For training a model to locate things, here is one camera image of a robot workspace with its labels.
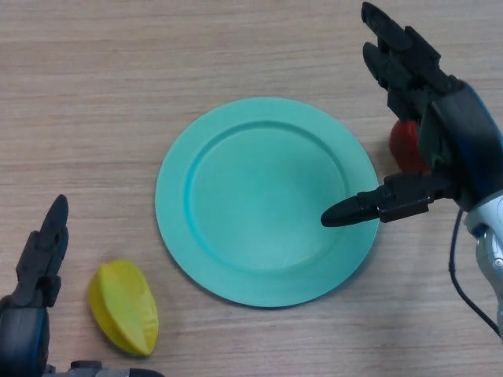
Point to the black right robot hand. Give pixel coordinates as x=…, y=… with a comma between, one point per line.
x=456, y=137

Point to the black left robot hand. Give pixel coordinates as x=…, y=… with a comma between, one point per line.
x=23, y=334

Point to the yellow starfruit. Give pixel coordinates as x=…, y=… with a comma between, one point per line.
x=125, y=310

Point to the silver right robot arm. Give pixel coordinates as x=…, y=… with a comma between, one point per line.
x=489, y=243

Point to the green round plate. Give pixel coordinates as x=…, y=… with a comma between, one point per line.
x=267, y=204

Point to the red apple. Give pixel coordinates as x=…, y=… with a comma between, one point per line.
x=404, y=145

